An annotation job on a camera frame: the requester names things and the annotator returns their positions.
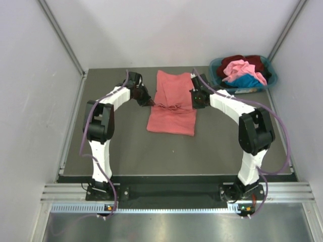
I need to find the coral red t shirt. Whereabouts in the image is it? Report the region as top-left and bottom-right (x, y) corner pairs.
(146, 70), (196, 136)

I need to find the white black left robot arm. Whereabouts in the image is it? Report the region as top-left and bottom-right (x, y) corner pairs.
(80, 71), (154, 200)

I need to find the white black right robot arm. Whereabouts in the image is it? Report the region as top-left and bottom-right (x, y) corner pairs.
(190, 74), (276, 202)

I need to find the light pink t shirt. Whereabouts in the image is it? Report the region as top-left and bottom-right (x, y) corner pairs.
(222, 59), (267, 87)

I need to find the teal plastic laundry basket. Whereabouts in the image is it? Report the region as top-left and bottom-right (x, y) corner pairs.
(209, 55), (278, 94)

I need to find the blue t shirt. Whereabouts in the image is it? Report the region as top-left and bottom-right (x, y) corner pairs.
(225, 74), (263, 88)

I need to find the dark red t shirt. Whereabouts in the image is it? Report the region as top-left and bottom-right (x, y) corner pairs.
(216, 54), (265, 78)

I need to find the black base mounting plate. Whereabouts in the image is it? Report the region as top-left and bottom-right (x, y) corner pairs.
(86, 175), (264, 209)

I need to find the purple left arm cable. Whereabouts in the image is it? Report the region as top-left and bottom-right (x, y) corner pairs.
(49, 69), (131, 237)

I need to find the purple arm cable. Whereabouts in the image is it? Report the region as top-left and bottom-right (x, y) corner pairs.
(192, 67), (291, 219)
(49, 69), (131, 237)

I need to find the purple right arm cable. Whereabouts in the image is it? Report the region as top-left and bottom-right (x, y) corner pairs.
(192, 67), (291, 219)

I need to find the right aluminium corner post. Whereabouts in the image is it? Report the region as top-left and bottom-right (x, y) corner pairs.
(267, 0), (308, 62)

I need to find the aluminium corner post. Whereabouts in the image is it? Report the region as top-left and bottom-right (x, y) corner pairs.
(267, 0), (308, 62)
(36, 0), (85, 77)

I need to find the white slotted cable duct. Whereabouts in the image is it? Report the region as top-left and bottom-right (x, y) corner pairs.
(50, 203), (255, 214)

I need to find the left aluminium corner post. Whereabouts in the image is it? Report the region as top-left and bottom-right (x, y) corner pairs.
(36, 0), (85, 77)

